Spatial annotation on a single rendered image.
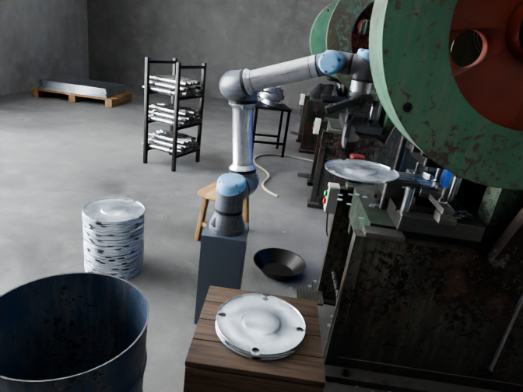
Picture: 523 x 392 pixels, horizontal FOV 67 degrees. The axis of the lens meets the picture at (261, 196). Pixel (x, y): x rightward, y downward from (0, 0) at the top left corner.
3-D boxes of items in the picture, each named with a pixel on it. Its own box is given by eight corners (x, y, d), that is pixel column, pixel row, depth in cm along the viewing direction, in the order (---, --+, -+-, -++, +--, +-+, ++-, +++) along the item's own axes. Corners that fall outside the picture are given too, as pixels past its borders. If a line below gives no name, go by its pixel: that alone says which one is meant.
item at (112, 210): (114, 229, 180) (114, 227, 180) (69, 211, 191) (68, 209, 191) (156, 209, 205) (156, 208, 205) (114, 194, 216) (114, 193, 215)
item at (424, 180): (419, 196, 152) (422, 185, 150) (408, 183, 166) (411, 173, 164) (442, 199, 152) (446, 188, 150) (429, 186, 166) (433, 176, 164)
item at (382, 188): (349, 206, 156) (357, 174, 151) (345, 194, 169) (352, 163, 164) (412, 215, 156) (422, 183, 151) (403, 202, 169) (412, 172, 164)
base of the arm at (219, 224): (205, 233, 162) (207, 211, 158) (212, 218, 176) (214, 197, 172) (241, 239, 162) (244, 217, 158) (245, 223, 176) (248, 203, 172)
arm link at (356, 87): (352, 81, 142) (350, 78, 150) (350, 93, 144) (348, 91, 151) (373, 84, 142) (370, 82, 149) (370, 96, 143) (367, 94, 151)
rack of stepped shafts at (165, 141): (177, 173, 358) (184, 63, 324) (137, 161, 374) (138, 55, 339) (203, 162, 396) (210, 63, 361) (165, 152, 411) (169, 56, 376)
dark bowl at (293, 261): (249, 282, 213) (250, 271, 210) (254, 254, 241) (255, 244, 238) (304, 290, 212) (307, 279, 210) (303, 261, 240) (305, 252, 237)
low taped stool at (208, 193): (227, 251, 240) (233, 201, 228) (192, 240, 248) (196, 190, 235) (249, 230, 271) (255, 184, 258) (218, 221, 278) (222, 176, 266)
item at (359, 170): (312, 160, 166) (313, 159, 165) (372, 159, 175) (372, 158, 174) (346, 184, 140) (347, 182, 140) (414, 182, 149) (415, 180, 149)
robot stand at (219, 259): (194, 323, 177) (201, 235, 161) (201, 299, 194) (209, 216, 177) (233, 330, 177) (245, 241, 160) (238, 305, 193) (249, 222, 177)
